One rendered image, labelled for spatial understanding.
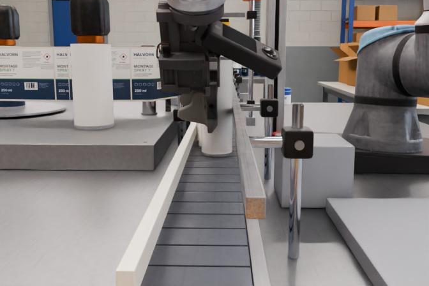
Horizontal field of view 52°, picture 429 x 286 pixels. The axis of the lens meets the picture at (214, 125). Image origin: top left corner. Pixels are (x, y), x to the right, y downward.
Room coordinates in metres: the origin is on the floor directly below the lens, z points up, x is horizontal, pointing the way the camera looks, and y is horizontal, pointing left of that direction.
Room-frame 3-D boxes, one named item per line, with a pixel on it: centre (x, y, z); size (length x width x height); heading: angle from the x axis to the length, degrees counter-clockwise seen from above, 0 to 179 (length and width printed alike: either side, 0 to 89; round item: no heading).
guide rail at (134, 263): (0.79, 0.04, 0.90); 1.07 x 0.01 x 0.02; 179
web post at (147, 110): (1.22, 0.18, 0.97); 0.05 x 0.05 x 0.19
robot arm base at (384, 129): (0.87, -0.33, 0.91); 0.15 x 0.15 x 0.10
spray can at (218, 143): (0.72, 0.00, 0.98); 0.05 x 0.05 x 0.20
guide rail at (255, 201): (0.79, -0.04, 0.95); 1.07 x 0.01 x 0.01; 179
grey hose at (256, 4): (1.24, -0.11, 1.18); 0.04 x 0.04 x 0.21
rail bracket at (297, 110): (0.45, -0.06, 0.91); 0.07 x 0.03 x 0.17; 89
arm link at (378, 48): (0.87, -0.34, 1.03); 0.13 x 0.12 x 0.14; 27
